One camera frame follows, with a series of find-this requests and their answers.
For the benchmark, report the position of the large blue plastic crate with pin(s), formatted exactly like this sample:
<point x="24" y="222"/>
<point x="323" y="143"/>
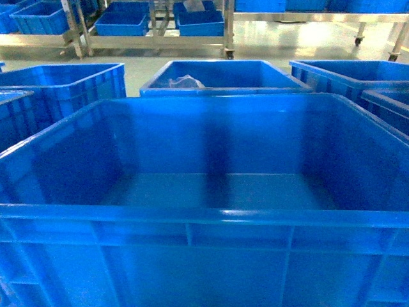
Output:
<point x="257" y="200"/>

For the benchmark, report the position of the crumpled clear plastic bag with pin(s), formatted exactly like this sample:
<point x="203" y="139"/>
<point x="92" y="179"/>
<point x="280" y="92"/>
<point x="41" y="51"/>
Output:
<point x="186" y="81"/>

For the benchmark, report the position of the blue crate centre back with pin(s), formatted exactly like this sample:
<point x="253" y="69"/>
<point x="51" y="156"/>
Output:
<point x="223" y="77"/>

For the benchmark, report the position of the blue bin on trolley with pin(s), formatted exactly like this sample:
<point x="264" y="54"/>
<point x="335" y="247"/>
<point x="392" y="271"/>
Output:
<point x="41" y="18"/>
<point x="209" y="22"/>
<point x="124" y="19"/>

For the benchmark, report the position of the blue crate left back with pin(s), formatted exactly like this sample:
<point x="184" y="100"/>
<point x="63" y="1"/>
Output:
<point x="60" y="90"/>

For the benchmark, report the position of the blue crate right back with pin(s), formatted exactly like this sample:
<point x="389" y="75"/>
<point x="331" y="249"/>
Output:
<point x="350" y="78"/>

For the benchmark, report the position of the steel trolley rack left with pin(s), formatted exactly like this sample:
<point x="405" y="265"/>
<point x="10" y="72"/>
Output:
<point x="82" y="36"/>

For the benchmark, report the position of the steel trolley rack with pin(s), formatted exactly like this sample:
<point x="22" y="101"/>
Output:
<point x="82" y="36"/>
<point x="361" y="12"/>

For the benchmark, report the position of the blue crate far left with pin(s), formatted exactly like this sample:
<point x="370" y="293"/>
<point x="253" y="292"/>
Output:
<point x="17" y="117"/>

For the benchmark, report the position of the blue crate far right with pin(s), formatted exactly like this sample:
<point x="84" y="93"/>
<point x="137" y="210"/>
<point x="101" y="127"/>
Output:
<point x="389" y="105"/>

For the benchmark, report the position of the steel trolley rack right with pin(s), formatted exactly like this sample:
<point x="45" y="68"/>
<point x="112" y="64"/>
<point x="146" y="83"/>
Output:
<point x="361" y="12"/>

